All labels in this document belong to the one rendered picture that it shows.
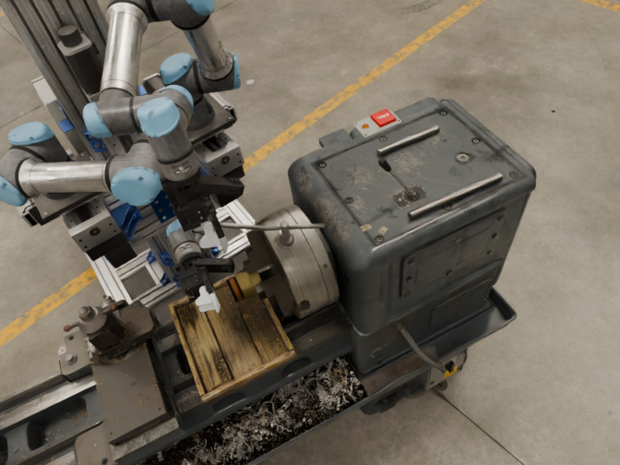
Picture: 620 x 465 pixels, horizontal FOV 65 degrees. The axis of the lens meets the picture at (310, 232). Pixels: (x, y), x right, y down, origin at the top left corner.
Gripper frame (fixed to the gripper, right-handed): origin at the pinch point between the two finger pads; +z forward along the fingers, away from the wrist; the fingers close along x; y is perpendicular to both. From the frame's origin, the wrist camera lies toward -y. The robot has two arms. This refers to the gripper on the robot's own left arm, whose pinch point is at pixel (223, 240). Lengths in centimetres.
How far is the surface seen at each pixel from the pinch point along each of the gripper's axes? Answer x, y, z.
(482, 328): 0, -75, 85
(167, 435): 6, 35, 48
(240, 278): -11.1, -0.6, 22.3
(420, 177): -4, -57, 10
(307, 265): 1.0, -17.6, 17.8
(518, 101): -151, -231, 102
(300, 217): -10.2, -22.0, 10.7
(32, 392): -30, 71, 45
